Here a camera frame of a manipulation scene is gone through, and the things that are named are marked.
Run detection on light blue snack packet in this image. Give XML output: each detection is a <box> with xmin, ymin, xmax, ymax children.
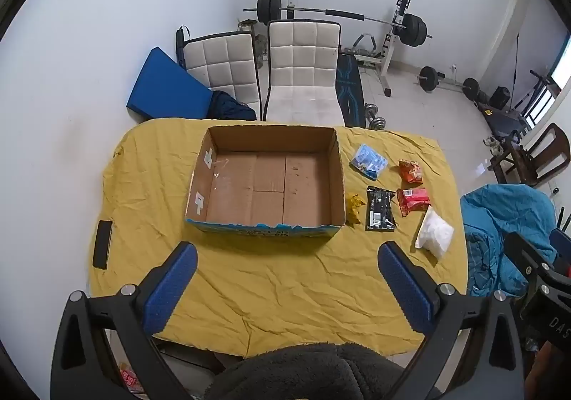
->
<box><xmin>349</xmin><ymin>144</ymin><xmax>386</xmax><ymax>180</ymax></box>

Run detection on blue foam mat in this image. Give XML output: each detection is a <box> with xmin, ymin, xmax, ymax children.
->
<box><xmin>126</xmin><ymin>47</ymin><xmax>215</xmax><ymax>119</ymax></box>

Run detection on black exercise machine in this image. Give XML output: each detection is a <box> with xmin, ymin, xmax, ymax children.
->
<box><xmin>477</xmin><ymin>70</ymin><xmax>563</xmax><ymax>139</ymax></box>

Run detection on long barbell with black plates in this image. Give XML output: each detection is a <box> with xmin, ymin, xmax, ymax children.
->
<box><xmin>243</xmin><ymin>0</ymin><xmax>433</xmax><ymax>46</ymax></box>

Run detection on black speaker box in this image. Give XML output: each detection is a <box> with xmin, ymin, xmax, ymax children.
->
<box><xmin>488</xmin><ymin>86</ymin><xmax>511</xmax><ymax>110</ymax></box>

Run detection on grey cable handle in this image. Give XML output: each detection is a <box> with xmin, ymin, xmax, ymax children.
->
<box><xmin>354</xmin><ymin>32</ymin><xmax>385</xmax><ymax>59</ymax></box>

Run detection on white quilted chair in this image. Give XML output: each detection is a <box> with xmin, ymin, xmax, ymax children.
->
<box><xmin>262</xmin><ymin>20</ymin><xmax>346</xmax><ymax>128</ymax></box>
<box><xmin>183</xmin><ymin>31</ymin><xmax>262</xmax><ymax>119</ymax></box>

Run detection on white plastic packet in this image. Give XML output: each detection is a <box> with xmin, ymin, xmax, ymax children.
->
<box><xmin>415</xmin><ymin>207</ymin><xmax>455</xmax><ymax>259</ymax></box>

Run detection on yellow snack packet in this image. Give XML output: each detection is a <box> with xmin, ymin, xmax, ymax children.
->
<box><xmin>347</xmin><ymin>194</ymin><xmax>367</xmax><ymax>225</ymax></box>

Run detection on black snack packet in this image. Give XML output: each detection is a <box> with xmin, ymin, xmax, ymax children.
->
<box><xmin>366</xmin><ymin>186</ymin><xmax>397</xmax><ymax>231</ymax></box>

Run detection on blue blanket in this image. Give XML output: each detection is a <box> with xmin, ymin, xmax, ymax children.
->
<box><xmin>460</xmin><ymin>184</ymin><xmax>557</xmax><ymax>298</ymax></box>

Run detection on red snack packet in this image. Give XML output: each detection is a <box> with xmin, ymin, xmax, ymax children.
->
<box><xmin>396</xmin><ymin>188</ymin><xmax>433</xmax><ymax>218</ymax></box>

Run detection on red wrapper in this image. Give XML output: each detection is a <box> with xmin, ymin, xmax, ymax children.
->
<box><xmin>118</xmin><ymin>362</ymin><xmax>143</xmax><ymax>396</ymax></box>

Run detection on chrome dumbbell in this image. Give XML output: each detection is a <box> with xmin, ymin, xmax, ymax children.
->
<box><xmin>365</xmin><ymin>104</ymin><xmax>386</xmax><ymax>131</ymax></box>

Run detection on window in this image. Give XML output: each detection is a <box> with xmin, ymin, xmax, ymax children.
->
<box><xmin>551</xmin><ymin>34</ymin><xmax>571</xmax><ymax>93</ymax></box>

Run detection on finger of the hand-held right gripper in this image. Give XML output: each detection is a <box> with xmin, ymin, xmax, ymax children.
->
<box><xmin>504</xmin><ymin>231</ymin><xmax>571</xmax><ymax>291</ymax></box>

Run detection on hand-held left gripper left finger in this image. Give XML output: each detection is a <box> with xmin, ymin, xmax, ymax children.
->
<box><xmin>50</xmin><ymin>241</ymin><xmax>199</xmax><ymax>400</ymax></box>

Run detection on black weight bench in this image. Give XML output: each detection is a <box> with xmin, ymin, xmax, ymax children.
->
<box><xmin>334</xmin><ymin>52</ymin><xmax>367</xmax><ymax>128</ymax></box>

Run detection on black phone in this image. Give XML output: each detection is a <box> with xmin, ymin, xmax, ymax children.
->
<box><xmin>92</xmin><ymin>220</ymin><xmax>113</xmax><ymax>270</ymax></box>

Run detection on orange snack packet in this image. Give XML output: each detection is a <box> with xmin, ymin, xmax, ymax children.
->
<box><xmin>398</xmin><ymin>160</ymin><xmax>424</xmax><ymax>185</ymax></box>

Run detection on cardboard box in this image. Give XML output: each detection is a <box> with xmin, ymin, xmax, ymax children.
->
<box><xmin>184</xmin><ymin>124</ymin><xmax>347</xmax><ymax>241</ymax></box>

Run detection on white barbell rack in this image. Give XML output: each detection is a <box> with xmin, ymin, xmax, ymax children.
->
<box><xmin>285</xmin><ymin>0</ymin><xmax>413</xmax><ymax>98</ymax></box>

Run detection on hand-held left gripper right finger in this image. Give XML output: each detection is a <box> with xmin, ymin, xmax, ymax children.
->
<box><xmin>378</xmin><ymin>241</ymin><xmax>525</xmax><ymax>400</ymax></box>

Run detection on short barbell with black plates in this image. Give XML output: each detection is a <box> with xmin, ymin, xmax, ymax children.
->
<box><xmin>417</xmin><ymin>66</ymin><xmax>480</xmax><ymax>103</ymax></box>

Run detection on dark fleece clothing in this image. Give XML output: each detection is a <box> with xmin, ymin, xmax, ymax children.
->
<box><xmin>209</xmin><ymin>342</ymin><xmax>447</xmax><ymax>400</ymax></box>

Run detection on dark blue jacket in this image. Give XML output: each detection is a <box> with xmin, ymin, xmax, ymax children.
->
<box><xmin>207</xmin><ymin>90</ymin><xmax>257</xmax><ymax>121</ymax></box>

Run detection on yellow tablecloth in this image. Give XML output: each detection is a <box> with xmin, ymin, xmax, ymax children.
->
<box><xmin>88</xmin><ymin>118</ymin><xmax>469</xmax><ymax>360</ymax></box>

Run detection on black handheld massager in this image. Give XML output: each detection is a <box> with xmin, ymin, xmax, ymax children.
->
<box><xmin>175</xmin><ymin>26</ymin><xmax>190</xmax><ymax>68</ymax></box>

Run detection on brown wooden chair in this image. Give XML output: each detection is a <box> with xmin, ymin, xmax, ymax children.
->
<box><xmin>487</xmin><ymin>123</ymin><xmax>571</xmax><ymax>187</ymax></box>

